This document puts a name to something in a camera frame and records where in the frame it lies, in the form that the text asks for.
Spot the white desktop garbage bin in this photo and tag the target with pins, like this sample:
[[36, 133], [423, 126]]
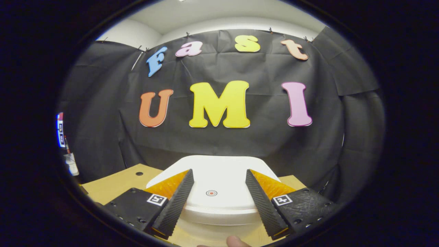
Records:
[[219, 171]]

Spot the black backdrop cloth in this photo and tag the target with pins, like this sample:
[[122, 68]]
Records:
[[103, 103]]

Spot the computer monitor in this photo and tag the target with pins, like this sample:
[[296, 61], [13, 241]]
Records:
[[60, 132]]

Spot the wooden desktop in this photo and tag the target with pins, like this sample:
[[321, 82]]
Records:
[[113, 185]]

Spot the white side table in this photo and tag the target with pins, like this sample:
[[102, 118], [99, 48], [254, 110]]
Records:
[[72, 164]]

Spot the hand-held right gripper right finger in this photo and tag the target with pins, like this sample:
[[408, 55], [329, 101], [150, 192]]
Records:
[[264, 206]]

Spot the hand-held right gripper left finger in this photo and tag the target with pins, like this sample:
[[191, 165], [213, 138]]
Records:
[[175, 206]]

